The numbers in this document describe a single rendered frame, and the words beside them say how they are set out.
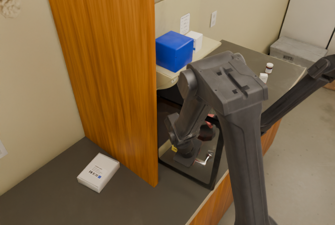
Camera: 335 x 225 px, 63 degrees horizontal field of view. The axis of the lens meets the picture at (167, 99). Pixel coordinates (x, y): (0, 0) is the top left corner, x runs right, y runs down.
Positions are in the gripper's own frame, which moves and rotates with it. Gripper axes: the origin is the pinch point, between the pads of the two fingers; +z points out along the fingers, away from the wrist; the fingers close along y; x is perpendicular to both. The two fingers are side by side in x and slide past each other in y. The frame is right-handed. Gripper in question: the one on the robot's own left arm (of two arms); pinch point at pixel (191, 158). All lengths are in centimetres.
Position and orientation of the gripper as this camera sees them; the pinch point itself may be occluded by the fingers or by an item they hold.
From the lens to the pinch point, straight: 105.8
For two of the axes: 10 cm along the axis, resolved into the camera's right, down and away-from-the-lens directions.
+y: -4.9, 8.1, -3.2
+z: 2.3, 4.7, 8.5
